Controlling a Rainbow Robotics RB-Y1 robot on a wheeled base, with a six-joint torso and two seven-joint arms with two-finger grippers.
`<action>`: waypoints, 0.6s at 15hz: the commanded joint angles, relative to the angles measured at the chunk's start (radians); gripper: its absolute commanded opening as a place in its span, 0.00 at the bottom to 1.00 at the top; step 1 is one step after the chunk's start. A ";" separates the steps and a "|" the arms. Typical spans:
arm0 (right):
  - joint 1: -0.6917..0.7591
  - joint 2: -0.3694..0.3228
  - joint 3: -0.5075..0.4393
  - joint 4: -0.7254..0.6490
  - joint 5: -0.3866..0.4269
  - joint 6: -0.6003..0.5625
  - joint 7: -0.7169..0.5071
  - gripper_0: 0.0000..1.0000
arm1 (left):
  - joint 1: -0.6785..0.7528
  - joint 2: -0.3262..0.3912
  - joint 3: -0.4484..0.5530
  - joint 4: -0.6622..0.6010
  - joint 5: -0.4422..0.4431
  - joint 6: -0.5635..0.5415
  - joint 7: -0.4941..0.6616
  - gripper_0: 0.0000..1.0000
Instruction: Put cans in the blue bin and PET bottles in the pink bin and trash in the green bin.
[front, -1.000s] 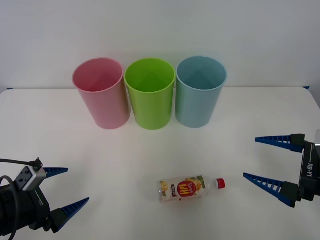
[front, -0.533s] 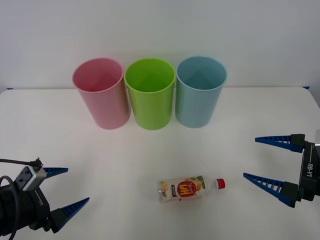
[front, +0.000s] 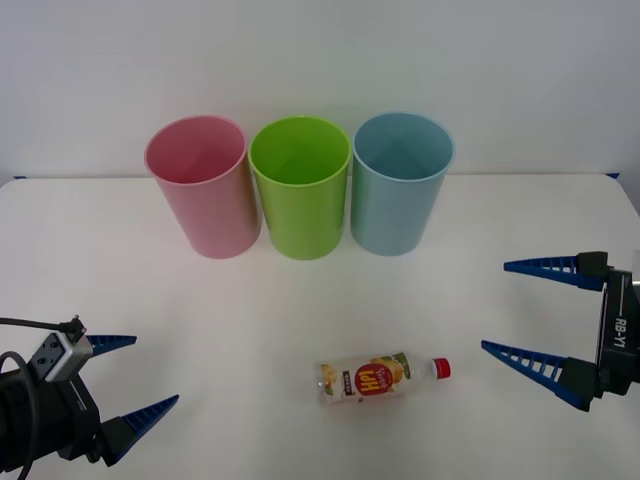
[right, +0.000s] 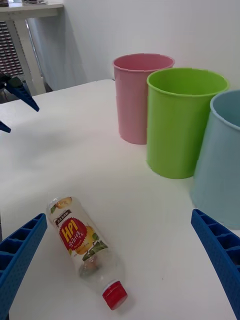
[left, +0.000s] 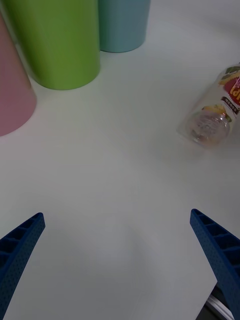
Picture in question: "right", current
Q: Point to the pink plastic bin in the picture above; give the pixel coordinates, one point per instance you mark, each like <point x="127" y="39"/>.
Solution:
<point x="131" y="100"/>

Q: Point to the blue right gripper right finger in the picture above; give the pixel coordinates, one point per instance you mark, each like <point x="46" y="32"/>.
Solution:
<point x="220" y="252"/>

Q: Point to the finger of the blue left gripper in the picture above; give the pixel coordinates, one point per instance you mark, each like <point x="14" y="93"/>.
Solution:
<point x="4" y="127"/>
<point x="23" y="95"/>

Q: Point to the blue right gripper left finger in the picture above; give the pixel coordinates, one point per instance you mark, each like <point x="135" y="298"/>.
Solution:
<point x="20" y="255"/>

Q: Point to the green plastic bin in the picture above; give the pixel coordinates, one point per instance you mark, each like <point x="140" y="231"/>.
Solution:
<point x="175" y="130"/>

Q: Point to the pale blue plastic bin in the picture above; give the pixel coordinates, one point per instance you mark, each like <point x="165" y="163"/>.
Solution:
<point x="220" y="162"/>

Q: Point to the white shelf board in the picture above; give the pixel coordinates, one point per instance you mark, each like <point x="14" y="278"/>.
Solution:
<point x="30" y="11"/>

